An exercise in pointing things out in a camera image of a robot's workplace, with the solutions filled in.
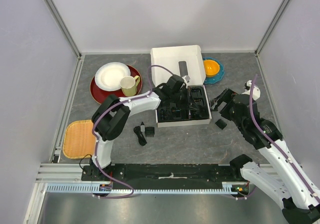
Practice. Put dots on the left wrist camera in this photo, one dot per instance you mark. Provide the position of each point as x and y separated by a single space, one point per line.
186 79

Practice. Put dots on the woven bamboo tray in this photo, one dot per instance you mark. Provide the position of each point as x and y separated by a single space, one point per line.
79 140

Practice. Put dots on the white clipper kit box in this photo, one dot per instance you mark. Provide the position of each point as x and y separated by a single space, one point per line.
178 74

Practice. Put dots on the white paper plate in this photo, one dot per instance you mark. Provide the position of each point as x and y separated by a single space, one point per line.
108 76

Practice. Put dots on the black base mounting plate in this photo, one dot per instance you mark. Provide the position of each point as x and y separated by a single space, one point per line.
173 176

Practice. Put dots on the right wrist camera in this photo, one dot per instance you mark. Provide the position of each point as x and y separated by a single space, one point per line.
252 87

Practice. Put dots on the black comb guard attachment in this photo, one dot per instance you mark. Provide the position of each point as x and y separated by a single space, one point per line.
213 102

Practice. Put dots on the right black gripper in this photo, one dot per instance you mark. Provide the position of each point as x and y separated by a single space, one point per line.
224 96

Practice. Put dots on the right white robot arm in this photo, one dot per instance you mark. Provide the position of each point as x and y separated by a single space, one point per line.
295 194

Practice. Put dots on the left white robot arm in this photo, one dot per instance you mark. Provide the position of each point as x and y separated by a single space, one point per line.
111 117

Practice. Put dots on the small oil bottle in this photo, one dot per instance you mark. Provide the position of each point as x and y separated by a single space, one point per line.
142 127

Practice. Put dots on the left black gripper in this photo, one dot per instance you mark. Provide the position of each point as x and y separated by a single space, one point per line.
185 90

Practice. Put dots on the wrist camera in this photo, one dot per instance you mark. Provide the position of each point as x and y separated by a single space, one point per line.
252 87
186 79

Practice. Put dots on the pale yellow mug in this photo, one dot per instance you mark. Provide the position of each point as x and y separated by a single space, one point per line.
129 85

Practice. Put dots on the black comb guard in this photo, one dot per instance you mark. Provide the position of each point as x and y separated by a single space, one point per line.
221 124
149 131

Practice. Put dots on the slotted cable duct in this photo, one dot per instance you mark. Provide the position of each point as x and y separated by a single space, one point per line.
88 188

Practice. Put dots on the teal scalloped plate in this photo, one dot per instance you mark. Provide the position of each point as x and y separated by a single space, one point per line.
216 78

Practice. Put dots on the orange bowl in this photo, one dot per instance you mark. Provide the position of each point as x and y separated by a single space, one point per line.
211 67

